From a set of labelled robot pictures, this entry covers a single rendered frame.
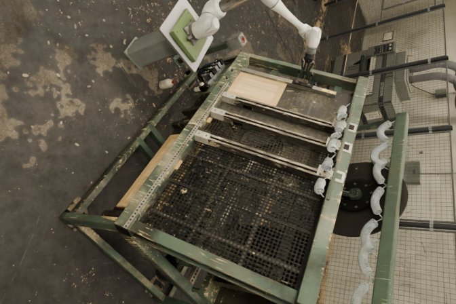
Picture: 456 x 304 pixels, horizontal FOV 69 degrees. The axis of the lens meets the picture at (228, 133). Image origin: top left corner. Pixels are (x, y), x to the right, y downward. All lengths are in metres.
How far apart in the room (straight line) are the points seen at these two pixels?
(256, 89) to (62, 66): 1.72
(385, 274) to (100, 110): 2.64
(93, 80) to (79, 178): 0.89
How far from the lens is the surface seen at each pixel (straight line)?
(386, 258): 2.63
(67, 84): 3.18
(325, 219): 2.29
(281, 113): 2.91
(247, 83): 3.26
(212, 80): 3.26
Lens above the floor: 2.76
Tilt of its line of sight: 37 degrees down
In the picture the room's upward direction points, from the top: 83 degrees clockwise
